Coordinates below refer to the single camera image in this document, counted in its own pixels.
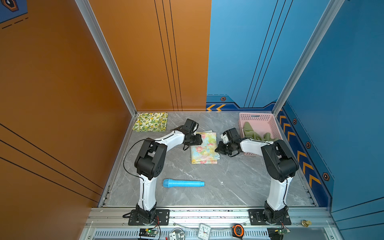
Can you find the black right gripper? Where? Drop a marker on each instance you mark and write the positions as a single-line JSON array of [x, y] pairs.
[[220, 149]]

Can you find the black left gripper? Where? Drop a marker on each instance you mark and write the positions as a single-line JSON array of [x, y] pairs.
[[198, 140]]

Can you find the pastel floral skirt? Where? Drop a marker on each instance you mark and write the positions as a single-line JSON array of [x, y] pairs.
[[205, 153]]

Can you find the olive green ruffled skirt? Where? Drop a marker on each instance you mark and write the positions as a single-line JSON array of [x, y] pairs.
[[251, 134]]

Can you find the lemon print skirt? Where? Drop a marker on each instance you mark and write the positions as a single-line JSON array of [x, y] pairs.
[[151, 122]]

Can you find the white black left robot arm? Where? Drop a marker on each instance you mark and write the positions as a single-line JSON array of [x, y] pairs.
[[149, 163]]

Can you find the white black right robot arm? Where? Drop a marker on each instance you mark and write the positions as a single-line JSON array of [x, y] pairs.
[[281, 165]]

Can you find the pink perforated plastic basket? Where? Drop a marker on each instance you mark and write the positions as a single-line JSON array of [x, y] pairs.
[[261, 123]]

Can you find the blue toy microphone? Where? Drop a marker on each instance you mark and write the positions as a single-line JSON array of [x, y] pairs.
[[170, 183]]

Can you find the orange black tape measure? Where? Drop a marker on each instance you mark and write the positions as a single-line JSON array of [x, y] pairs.
[[238, 231]]

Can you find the small white clock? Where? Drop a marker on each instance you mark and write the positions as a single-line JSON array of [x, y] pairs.
[[204, 232]]

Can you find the right circuit board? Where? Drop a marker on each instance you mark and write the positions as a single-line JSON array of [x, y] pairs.
[[277, 234]]

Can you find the white power plug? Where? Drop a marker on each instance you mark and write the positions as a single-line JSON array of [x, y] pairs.
[[177, 234]]

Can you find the green circuit board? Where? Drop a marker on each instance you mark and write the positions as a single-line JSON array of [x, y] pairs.
[[148, 234]]

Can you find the brass round knob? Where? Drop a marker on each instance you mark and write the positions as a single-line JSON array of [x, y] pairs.
[[306, 223]]

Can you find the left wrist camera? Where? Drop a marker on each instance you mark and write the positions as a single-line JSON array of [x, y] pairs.
[[190, 126]]

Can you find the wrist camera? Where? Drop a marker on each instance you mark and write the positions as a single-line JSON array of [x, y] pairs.
[[190, 126], [230, 136]]

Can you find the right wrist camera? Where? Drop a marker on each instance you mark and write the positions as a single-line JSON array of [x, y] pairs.
[[230, 136]]

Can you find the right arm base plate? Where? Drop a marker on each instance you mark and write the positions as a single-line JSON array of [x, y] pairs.
[[261, 217]]

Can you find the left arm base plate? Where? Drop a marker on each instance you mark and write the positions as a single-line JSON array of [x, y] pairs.
[[151, 218]]

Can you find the aluminium front rail frame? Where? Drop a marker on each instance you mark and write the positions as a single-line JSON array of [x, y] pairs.
[[109, 224]]

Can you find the aluminium corner post left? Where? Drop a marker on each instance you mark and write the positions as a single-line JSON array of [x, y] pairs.
[[101, 42]]

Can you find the aluminium corner post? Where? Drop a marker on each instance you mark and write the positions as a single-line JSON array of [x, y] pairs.
[[318, 34], [101, 42]]

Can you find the aluminium corner post right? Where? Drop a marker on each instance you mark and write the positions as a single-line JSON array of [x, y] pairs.
[[318, 34]]

